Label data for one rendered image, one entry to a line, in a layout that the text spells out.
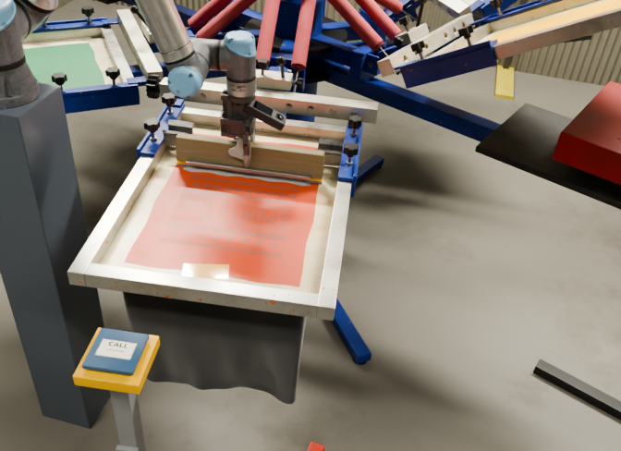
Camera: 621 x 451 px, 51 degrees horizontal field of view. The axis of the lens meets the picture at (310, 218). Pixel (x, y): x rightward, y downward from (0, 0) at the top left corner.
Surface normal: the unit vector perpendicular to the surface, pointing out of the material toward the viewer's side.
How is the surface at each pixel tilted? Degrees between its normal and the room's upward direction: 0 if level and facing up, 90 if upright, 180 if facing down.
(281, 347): 93
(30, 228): 90
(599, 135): 0
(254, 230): 0
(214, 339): 92
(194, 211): 0
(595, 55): 90
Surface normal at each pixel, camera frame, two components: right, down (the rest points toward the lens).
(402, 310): 0.07, -0.79
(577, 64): -0.25, 0.57
